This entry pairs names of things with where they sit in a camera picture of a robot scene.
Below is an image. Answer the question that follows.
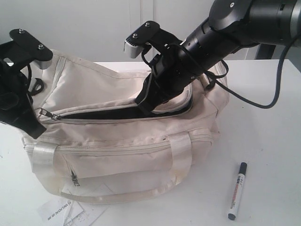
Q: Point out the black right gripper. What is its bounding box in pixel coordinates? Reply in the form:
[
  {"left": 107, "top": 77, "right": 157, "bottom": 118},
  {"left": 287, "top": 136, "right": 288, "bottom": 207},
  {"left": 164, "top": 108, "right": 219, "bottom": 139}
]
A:
[{"left": 136, "top": 44, "right": 197, "bottom": 115}]

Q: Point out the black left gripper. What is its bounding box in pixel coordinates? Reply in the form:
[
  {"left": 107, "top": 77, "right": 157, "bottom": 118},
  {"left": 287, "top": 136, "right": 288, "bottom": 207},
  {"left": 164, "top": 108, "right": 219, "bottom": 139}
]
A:
[{"left": 0, "top": 59, "right": 46, "bottom": 139}]

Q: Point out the cream fabric duffel bag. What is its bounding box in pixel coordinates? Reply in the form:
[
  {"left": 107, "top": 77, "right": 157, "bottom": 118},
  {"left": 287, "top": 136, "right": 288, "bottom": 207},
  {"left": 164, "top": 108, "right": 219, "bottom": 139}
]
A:
[{"left": 22, "top": 50, "right": 229, "bottom": 204}]

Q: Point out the white whiteboard marker black cap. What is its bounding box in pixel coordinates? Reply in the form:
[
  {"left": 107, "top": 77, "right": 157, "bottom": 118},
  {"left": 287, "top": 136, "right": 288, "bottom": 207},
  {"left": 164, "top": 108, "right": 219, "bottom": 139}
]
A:
[{"left": 228, "top": 162, "right": 247, "bottom": 221}]

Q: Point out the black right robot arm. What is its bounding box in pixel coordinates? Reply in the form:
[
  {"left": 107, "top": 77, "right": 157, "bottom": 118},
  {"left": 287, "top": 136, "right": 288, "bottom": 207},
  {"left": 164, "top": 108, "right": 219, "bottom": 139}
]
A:
[{"left": 132, "top": 0, "right": 301, "bottom": 113}]

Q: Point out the white paper hang tag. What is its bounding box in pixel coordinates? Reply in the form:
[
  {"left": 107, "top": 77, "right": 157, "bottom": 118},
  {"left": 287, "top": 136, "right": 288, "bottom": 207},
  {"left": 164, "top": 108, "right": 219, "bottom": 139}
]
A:
[{"left": 37, "top": 198, "right": 108, "bottom": 226}]

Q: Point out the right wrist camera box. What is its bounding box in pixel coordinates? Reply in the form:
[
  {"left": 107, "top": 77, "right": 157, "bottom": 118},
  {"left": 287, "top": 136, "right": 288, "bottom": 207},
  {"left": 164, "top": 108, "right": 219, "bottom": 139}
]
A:
[{"left": 123, "top": 21, "right": 182, "bottom": 59}]

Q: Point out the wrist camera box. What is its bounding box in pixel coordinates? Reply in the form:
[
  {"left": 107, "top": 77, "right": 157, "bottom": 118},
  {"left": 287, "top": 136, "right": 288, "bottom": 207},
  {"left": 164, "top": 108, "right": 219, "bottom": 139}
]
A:
[
  {"left": 123, "top": 21, "right": 182, "bottom": 59},
  {"left": 0, "top": 28, "right": 53, "bottom": 71}
]

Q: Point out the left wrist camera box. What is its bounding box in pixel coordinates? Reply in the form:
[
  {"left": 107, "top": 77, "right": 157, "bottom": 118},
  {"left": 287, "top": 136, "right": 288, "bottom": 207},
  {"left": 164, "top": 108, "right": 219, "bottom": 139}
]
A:
[{"left": 0, "top": 28, "right": 53, "bottom": 71}]

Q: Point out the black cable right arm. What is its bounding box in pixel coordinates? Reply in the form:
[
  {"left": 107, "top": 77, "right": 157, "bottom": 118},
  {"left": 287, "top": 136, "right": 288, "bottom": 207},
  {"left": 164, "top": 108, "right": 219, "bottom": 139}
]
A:
[{"left": 141, "top": 42, "right": 301, "bottom": 109}]

